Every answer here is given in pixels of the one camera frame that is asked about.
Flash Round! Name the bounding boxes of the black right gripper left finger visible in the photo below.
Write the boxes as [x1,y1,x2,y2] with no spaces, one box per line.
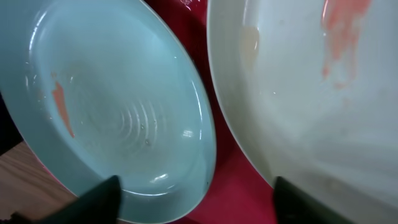
[9,175,122,224]

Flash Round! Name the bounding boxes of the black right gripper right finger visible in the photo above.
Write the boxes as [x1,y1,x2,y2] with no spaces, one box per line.
[272,176,353,224]

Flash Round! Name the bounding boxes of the light blue plate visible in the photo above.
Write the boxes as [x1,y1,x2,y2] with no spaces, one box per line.
[1,0,216,223]

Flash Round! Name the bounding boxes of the white plate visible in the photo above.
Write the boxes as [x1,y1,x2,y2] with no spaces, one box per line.
[207,0,397,223]

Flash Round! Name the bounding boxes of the red plastic tray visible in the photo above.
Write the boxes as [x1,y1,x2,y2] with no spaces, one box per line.
[144,1,275,223]

